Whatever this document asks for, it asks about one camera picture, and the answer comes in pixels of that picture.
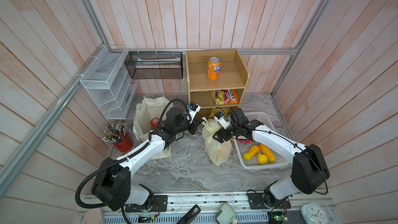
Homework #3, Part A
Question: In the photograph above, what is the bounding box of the grey small display device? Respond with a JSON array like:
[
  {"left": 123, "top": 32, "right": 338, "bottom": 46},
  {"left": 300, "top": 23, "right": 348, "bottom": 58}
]
[{"left": 215, "top": 203, "right": 238, "bottom": 224}]

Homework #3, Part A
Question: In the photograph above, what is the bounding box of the yellow plastic grocery bag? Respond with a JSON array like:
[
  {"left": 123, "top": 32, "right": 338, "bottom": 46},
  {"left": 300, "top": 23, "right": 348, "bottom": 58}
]
[{"left": 202, "top": 117, "right": 232, "bottom": 166}]

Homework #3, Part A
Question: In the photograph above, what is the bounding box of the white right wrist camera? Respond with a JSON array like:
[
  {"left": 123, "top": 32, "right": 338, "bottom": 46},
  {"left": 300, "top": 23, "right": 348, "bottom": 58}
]
[{"left": 214, "top": 113, "right": 231, "bottom": 129}]

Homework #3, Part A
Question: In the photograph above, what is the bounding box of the orange snack bag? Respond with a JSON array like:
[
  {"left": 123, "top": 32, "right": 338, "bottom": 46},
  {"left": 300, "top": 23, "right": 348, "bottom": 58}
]
[{"left": 224, "top": 89, "right": 239, "bottom": 104}]

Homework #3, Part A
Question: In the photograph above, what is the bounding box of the floral canvas tote bag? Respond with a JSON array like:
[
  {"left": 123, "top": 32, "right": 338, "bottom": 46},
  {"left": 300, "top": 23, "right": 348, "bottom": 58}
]
[{"left": 133, "top": 96, "right": 170, "bottom": 143}]

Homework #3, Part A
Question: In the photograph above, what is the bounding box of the yellow chips bag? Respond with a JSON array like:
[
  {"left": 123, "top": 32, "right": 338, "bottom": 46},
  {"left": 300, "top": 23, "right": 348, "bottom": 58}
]
[{"left": 209, "top": 107, "right": 230, "bottom": 119}]

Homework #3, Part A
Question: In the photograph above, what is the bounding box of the pink dragon fruit toy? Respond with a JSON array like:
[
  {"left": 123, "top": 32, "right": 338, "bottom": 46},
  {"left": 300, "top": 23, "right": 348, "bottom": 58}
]
[{"left": 236, "top": 139, "right": 253, "bottom": 144}]

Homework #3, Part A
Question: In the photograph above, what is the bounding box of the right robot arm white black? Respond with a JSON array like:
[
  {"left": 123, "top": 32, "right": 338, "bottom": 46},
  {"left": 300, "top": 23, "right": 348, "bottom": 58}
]
[{"left": 213, "top": 108, "right": 330, "bottom": 208}]

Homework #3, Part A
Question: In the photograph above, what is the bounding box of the yellow green snack bag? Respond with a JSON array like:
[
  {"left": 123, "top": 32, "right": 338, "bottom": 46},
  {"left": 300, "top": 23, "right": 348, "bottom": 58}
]
[{"left": 210, "top": 90, "right": 230, "bottom": 105}]

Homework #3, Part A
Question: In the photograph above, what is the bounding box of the yellow lemon toy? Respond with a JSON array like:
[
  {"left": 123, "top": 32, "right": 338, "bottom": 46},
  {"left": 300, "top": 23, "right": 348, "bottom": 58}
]
[{"left": 257, "top": 153, "right": 268, "bottom": 165}]

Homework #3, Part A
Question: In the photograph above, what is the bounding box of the white plastic fruit basket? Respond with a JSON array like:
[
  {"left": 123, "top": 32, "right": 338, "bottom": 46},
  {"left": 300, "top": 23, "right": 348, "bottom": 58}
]
[{"left": 234, "top": 112, "right": 289, "bottom": 170}]

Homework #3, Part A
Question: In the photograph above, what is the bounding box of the red cola can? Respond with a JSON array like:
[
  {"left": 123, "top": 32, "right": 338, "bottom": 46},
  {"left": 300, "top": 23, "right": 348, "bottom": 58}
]
[{"left": 150, "top": 117, "right": 160, "bottom": 130}]

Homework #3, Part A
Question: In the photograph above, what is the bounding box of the black remote handset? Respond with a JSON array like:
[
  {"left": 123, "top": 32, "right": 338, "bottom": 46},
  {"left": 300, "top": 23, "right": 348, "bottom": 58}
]
[{"left": 177, "top": 204, "right": 201, "bottom": 224}]

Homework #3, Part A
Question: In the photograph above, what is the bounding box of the white round clock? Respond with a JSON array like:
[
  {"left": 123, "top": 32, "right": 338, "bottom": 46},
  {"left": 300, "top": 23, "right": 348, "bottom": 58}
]
[{"left": 301, "top": 203, "right": 330, "bottom": 224}]

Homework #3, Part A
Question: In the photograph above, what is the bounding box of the wooden shelf unit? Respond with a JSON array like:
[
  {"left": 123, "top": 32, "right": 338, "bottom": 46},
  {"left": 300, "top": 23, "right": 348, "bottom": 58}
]
[{"left": 185, "top": 49, "right": 250, "bottom": 118}]

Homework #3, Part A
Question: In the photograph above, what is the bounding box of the yellow corn toy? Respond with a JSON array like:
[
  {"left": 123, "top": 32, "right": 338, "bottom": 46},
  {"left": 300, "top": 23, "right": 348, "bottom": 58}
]
[{"left": 243, "top": 145, "right": 260, "bottom": 161}]

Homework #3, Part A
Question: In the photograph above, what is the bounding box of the orange Fanta can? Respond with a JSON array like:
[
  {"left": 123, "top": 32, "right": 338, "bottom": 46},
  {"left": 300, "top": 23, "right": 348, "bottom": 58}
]
[{"left": 207, "top": 57, "right": 221, "bottom": 80}]

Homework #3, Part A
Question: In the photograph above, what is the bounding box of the orange carrot corn toy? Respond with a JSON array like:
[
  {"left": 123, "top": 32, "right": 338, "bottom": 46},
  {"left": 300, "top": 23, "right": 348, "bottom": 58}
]
[{"left": 259, "top": 144, "right": 276, "bottom": 163}]

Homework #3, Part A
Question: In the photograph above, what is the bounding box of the red pen holder with pens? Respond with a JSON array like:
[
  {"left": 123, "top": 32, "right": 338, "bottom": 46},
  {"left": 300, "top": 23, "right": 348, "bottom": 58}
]
[{"left": 102, "top": 121, "right": 133, "bottom": 152}]

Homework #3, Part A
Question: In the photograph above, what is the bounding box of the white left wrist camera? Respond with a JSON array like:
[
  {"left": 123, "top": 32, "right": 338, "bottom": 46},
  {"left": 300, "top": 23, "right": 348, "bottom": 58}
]
[{"left": 188, "top": 102, "right": 201, "bottom": 123}]

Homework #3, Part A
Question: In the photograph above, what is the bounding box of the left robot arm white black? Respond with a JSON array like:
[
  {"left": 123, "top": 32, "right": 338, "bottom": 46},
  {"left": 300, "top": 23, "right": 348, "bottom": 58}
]
[{"left": 75, "top": 103, "right": 203, "bottom": 211}]

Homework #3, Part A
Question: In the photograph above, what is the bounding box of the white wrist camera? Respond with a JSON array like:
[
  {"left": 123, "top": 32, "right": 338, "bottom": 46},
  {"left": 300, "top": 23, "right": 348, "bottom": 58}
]
[
  {"left": 214, "top": 113, "right": 231, "bottom": 129},
  {"left": 188, "top": 102, "right": 201, "bottom": 123}
]

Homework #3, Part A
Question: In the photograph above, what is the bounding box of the white wire mesh shelf rack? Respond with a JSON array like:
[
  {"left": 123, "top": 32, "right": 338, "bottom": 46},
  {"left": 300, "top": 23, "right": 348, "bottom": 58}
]
[{"left": 80, "top": 45, "right": 137, "bottom": 120}]

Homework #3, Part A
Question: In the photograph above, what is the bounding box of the black mesh wall basket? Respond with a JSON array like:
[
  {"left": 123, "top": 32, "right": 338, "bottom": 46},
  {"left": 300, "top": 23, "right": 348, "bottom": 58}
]
[{"left": 124, "top": 51, "right": 183, "bottom": 79}]

